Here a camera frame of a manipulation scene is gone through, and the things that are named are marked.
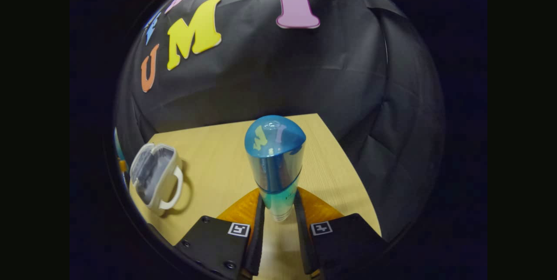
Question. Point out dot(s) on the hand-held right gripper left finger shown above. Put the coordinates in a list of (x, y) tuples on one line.
[(256, 245)]

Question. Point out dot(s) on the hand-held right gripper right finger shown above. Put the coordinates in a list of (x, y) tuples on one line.
[(304, 245)]

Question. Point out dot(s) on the blue capped bottle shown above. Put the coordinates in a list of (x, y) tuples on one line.
[(274, 162)]

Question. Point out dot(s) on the white grey suitcase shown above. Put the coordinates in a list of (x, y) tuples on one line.
[(152, 175)]

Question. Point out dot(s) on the black backdrop cloth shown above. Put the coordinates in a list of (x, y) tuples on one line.
[(283, 71)]

